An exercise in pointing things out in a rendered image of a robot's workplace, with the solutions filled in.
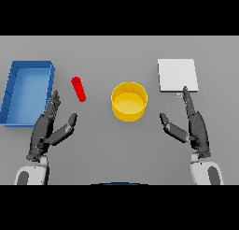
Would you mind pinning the blue tray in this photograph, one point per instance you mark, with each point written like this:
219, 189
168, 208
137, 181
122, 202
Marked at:
28, 93

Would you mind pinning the red beaker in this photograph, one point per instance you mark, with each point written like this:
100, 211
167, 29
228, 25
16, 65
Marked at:
78, 89

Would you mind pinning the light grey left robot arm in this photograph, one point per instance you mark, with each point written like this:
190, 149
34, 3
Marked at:
32, 174

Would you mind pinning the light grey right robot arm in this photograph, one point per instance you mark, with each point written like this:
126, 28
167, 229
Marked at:
206, 174

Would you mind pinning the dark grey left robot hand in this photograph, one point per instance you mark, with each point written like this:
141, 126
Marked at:
42, 132

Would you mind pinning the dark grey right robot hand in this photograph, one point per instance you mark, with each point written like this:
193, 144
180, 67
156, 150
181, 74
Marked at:
199, 131

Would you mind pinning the pale square measuring scale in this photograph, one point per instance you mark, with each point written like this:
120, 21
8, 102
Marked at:
177, 74

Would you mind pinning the yellow bowl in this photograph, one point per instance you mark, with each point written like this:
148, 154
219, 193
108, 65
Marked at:
129, 102

